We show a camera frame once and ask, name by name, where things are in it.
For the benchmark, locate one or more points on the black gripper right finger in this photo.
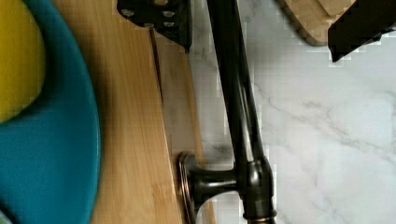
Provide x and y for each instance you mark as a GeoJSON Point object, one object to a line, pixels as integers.
{"type": "Point", "coordinates": [363, 23]}

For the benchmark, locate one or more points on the yellow object on plate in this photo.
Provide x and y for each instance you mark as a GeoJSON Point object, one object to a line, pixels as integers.
{"type": "Point", "coordinates": [22, 59]}

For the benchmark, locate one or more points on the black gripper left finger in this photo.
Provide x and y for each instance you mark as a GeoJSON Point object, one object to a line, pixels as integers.
{"type": "Point", "coordinates": [170, 18]}

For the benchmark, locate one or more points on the dark bronze drawer handle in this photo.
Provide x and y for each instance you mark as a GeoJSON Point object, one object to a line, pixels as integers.
{"type": "Point", "coordinates": [251, 176]}

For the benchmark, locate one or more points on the teal blue plate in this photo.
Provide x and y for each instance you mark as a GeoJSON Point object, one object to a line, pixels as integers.
{"type": "Point", "coordinates": [50, 153]}

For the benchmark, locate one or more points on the bamboo cutting board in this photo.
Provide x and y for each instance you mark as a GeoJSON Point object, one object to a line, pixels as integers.
{"type": "Point", "coordinates": [313, 18]}

